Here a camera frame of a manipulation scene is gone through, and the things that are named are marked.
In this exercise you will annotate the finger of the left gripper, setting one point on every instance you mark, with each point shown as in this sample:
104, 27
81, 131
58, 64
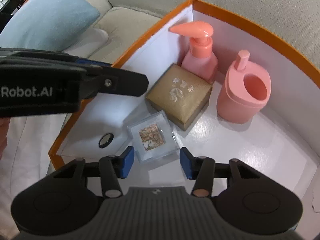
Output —
108, 80

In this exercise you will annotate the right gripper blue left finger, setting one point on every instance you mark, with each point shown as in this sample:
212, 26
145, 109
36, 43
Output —
113, 168

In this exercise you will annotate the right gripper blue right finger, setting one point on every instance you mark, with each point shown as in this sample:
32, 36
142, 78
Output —
201, 170

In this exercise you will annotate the clear square display case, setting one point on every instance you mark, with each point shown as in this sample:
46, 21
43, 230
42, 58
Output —
152, 137

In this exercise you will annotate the gold fabric jewelry box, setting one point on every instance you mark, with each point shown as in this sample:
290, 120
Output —
181, 94

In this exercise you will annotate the orange cardboard box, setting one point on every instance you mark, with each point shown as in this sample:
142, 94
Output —
219, 85

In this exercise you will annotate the pink pump bottle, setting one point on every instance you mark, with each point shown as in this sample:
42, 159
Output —
200, 59

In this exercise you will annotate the pink cup with spout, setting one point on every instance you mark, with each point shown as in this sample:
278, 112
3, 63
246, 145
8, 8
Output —
245, 90

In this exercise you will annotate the person's left hand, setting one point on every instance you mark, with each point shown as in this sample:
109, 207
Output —
4, 127

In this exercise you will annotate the beige blanket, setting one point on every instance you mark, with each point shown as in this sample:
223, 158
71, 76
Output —
25, 159

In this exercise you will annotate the light blue pillow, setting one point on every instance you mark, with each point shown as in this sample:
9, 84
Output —
51, 25

